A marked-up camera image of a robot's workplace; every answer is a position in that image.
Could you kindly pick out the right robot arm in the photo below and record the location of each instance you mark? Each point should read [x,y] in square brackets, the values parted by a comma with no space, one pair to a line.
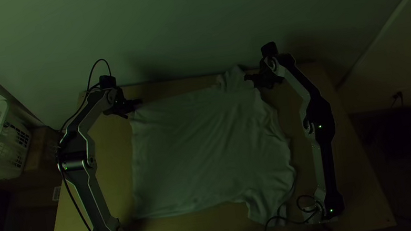
[319,116]

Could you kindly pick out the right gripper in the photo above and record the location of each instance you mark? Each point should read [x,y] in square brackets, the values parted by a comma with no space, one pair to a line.
[262,78]

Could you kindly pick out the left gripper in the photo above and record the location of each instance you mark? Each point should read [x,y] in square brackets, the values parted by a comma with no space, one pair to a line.
[123,105]

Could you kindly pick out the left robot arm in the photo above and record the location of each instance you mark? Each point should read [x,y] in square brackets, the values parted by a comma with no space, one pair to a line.
[79,147]

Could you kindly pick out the white t-shirt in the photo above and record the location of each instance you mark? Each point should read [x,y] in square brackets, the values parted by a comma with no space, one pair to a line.
[209,146]

